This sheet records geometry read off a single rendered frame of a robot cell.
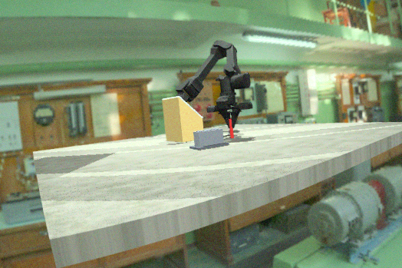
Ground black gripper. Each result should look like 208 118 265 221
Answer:
207 90 252 128

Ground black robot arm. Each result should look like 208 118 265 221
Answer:
175 40 251 109

